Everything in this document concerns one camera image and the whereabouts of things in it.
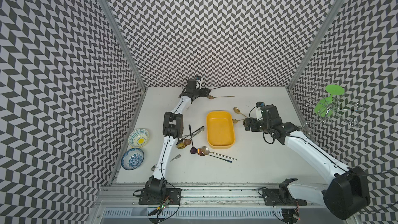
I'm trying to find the rose gold long spoon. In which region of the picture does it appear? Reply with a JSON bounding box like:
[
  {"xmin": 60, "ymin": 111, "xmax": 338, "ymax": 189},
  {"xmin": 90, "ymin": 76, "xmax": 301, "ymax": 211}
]
[{"xmin": 207, "ymin": 95, "xmax": 235, "ymax": 100}]

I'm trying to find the gold spoon plain handle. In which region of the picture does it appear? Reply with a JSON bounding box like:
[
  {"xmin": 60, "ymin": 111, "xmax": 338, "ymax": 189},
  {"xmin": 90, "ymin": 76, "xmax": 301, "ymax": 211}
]
[{"xmin": 233, "ymin": 107, "xmax": 247, "ymax": 118}]

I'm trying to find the yellow plastic storage box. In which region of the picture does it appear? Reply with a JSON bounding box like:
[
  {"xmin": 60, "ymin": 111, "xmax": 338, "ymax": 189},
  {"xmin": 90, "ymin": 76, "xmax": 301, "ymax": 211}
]
[{"xmin": 206, "ymin": 111, "xmax": 235, "ymax": 149}]

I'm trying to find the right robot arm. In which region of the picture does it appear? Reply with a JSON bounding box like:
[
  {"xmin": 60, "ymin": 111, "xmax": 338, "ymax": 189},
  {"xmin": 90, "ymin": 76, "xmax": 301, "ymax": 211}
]
[{"xmin": 243, "ymin": 102, "xmax": 371, "ymax": 220}]

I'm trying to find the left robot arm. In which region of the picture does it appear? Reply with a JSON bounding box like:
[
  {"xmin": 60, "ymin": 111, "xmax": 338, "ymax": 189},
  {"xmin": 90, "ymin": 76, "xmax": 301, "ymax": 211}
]
[{"xmin": 152, "ymin": 76, "xmax": 210, "ymax": 180}]

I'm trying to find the gold bowl spoon in pile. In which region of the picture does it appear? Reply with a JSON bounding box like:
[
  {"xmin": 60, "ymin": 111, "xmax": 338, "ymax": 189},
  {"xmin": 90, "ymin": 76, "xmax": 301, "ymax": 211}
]
[{"xmin": 177, "ymin": 136, "xmax": 191, "ymax": 149}]

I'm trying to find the dark purple spoon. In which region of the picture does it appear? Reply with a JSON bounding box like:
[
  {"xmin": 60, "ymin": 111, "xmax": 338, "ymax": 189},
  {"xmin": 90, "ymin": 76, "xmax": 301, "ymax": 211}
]
[{"xmin": 189, "ymin": 125, "xmax": 197, "ymax": 155}]

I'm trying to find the plain silver spoon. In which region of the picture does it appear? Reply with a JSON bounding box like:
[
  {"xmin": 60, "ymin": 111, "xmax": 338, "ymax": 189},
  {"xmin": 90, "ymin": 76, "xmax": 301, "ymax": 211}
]
[{"xmin": 151, "ymin": 155, "xmax": 181, "ymax": 172}]

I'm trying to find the yellow patterned bowl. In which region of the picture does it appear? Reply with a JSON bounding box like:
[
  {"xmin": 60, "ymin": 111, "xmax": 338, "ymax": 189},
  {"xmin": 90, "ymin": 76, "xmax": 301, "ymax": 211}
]
[{"xmin": 127, "ymin": 128, "xmax": 150, "ymax": 148}]

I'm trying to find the blue patterned bowl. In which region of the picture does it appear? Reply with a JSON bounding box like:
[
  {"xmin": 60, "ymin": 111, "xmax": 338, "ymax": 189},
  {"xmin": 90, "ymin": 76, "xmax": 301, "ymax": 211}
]
[{"xmin": 121, "ymin": 148, "xmax": 145, "ymax": 171}]

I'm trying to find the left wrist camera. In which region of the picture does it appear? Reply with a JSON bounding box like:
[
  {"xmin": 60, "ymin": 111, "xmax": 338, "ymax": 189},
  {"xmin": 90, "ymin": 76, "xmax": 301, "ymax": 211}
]
[{"xmin": 195, "ymin": 76, "xmax": 203, "ymax": 89}]

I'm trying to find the gold spoon ornate handle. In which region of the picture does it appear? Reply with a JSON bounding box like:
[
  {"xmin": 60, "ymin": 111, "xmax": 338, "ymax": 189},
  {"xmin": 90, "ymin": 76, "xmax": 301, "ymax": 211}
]
[{"xmin": 232, "ymin": 119, "xmax": 245, "ymax": 123}]

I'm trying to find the silver long handled spoon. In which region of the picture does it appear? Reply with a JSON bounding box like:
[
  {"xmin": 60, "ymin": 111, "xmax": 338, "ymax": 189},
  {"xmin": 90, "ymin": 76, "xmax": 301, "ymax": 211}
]
[{"xmin": 201, "ymin": 146, "xmax": 236, "ymax": 160}]

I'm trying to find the blue handled spoon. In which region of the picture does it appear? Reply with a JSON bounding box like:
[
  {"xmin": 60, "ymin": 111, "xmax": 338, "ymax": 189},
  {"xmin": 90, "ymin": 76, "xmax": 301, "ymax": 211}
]
[{"xmin": 197, "ymin": 148, "xmax": 232, "ymax": 163}]

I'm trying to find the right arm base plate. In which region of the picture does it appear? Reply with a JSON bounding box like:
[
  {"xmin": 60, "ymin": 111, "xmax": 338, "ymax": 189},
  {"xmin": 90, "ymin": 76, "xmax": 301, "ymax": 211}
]
[{"xmin": 260, "ymin": 188, "xmax": 307, "ymax": 206}]

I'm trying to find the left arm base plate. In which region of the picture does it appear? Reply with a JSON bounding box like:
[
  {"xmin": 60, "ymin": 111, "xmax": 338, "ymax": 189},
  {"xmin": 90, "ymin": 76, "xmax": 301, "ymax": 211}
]
[{"xmin": 138, "ymin": 188, "xmax": 182, "ymax": 205}]

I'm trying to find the aluminium front rail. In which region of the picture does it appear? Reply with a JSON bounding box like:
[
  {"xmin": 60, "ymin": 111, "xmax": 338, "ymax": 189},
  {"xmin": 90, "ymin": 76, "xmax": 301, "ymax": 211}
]
[{"xmin": 92, "ymin": 183, "xmax": 322, "ymax": 209}]

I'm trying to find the aluminium corner post left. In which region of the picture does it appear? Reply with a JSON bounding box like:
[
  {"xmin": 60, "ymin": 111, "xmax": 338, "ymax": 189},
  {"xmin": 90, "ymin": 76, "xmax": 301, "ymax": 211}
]
[{"xmin": 97, "ymin": 0, "xmax": 147, "ymax": 91}]

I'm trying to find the aluminium corner post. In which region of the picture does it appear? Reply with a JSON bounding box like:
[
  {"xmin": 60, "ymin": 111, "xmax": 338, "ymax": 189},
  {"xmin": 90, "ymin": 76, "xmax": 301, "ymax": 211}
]
[
  {"xmin": 287, "ymin": 0, "xmax": 346, "ymax": 93},
  {"xmin": 97, "ymin": 0, "xmax": 147, "ymax": 91}
]

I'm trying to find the aluminium corner post right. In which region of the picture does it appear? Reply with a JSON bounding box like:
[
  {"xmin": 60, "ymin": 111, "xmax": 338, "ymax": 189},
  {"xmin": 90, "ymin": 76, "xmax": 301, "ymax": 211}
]
[{"xmin": 287, "ymin": 0, "xmax": 346, "ymax": 93}]

